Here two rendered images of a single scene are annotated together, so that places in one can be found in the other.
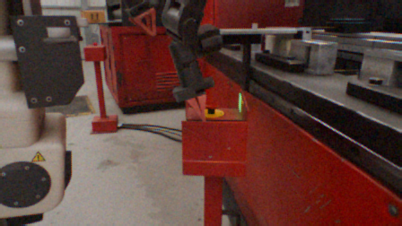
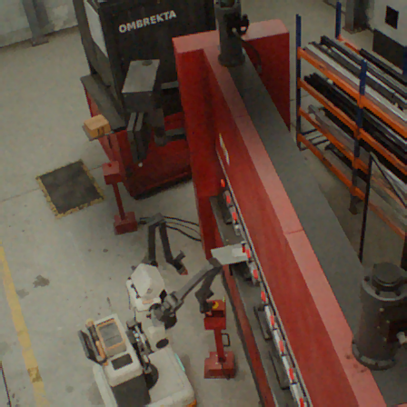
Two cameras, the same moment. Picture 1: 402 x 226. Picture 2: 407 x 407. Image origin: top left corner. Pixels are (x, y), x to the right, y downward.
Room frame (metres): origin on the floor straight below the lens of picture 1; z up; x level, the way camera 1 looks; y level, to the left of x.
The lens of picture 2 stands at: (-2.20, -0.27, 4.44)
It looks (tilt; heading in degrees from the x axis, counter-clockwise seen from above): 42 degrees down; 4
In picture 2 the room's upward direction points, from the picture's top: 8 degrees counter-clockwise
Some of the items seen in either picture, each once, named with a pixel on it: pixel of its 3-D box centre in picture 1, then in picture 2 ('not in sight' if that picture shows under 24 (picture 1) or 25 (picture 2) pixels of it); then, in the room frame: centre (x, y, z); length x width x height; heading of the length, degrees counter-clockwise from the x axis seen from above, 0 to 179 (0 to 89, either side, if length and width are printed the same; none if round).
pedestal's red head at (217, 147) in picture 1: (214, 129); (214, 312); (0.71, -0.05, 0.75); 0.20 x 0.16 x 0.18; 176
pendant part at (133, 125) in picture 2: not in sight; (140, 132); (2.20, 0.49, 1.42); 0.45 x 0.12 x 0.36; 175
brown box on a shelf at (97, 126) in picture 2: (92, 17); (96, 124); (2.95, 1.05, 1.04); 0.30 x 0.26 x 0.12; 23
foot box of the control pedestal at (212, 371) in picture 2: not in sight; (218, 363); (0.72, -0.02, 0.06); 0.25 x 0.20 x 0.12; 86
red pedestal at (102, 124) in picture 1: (100, 88); (118, 197); (2.54, 0.91, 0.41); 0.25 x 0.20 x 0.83; 100
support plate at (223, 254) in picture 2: (250, 30); (230, 254); (1.06, -0.20, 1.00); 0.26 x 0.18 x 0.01; 100
